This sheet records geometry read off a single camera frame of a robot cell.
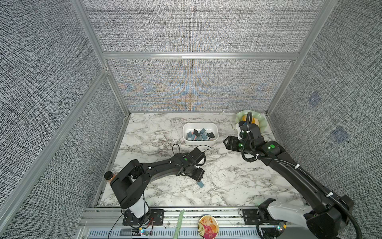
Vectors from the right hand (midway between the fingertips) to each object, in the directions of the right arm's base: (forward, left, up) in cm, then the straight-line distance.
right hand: (228, 138), depth 76 cm
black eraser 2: (+17, +5, -22) cm, 28 cm away
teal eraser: (+18, +20, -22) cm, 34 cm away
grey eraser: (+17, +22, -22) cm, 35 cm away
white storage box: (+18, +12, -21) cm, 30 cm away
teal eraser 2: (+21, +10, -23) cm, 33 cm away
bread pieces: (+27, -27, -18) cm, 42 cm away
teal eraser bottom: (-15, +14, -23) cm, 31 cm away
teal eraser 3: (+15, +10, -20) cm, 27 cm away
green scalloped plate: (+28, -34, -21) cm, 49 cm away
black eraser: (+20, +16, -23) cm, 34 cm away
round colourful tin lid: (-36, +12, -18) cm, 42 cm away
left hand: (-12, +13, -19) cm, 26 cm away
